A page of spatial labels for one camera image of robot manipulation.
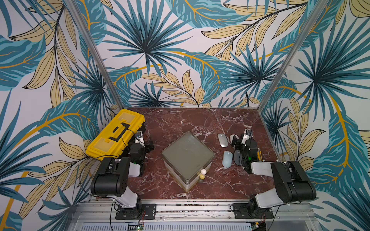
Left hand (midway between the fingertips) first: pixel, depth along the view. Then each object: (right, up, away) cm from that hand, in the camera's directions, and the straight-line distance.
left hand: (143, 139), depth 93 cm
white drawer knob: (+36, -12, -24) cm, 45 cm away
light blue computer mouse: (+54, -12, -3) cm, 55 cm away
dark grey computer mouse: (+60, -11, -3) cm, 61 cm away
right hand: (+64, +2, 0) cm, 64 cm away
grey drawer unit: (+27, -6, -22) cm, 36 cm away
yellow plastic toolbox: (-13, +1, -13) cm, 18 cm away
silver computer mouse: (+54, -2, +8) cm, 54 cm away
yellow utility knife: (+75, -10, 0) cm, 75 cm away
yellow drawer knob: (+36, -17, -18) cm, 44 cm away
